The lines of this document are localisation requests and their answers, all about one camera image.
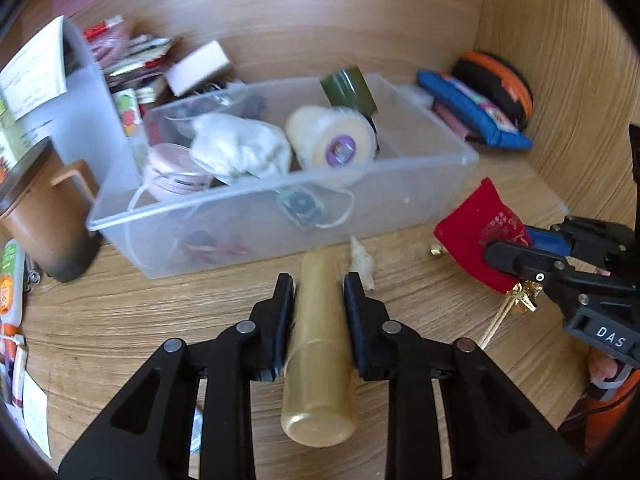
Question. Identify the clear plastic storage box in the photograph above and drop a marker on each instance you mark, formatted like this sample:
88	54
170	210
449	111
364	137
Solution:
400	195

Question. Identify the brown mug with lid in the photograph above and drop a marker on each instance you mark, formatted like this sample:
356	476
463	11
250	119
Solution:
45	230

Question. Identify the white crumpled paper scrap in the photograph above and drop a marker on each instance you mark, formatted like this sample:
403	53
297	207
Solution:
362	262

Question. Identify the bunch of metal clips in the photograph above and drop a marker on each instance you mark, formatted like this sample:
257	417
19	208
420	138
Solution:
31	272

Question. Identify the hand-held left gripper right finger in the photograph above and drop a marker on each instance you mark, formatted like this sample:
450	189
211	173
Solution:
357	330

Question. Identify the orange green tube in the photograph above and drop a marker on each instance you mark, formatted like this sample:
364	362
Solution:
11	285

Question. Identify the pink round container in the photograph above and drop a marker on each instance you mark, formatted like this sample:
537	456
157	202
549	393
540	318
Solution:
170	170

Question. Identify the white printed paper sheet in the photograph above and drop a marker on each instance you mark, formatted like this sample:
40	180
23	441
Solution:
35	75

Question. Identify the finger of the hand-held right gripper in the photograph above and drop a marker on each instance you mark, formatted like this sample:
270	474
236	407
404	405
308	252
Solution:
547	241
520	260

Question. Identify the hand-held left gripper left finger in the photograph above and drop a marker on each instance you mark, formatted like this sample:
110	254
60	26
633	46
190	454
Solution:
280	330

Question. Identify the blue pencil pouch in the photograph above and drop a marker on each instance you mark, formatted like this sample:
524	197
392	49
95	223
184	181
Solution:
465	105

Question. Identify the small dark printed packet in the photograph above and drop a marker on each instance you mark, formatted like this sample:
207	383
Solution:
300	207

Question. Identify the golden yellow bottle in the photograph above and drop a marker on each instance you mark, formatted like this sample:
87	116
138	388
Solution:
317	350

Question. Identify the dark green jar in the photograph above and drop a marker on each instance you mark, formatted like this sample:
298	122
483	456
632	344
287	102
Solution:
347	90

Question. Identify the black orange round case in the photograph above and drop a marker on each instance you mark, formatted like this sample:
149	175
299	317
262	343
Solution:
500	77

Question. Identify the cream roll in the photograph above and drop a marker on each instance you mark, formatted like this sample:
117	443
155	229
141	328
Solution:
325	135

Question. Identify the fruit printed carton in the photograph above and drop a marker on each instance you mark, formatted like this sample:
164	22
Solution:
127	112

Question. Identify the white pink block box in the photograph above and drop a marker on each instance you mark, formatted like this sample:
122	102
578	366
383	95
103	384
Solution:
197	67

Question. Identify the person's right hand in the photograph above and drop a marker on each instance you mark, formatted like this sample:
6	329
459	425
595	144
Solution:
602	367

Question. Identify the pink flat pouch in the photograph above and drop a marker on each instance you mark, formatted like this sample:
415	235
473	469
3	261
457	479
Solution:
452	122

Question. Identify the wooden desktop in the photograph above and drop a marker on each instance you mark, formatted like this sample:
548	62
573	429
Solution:
150	310

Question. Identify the pile of colourful sachets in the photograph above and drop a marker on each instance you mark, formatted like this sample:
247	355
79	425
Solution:
135	52

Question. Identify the pale yellow paper slip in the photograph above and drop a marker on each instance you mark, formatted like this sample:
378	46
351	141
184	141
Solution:
37	415

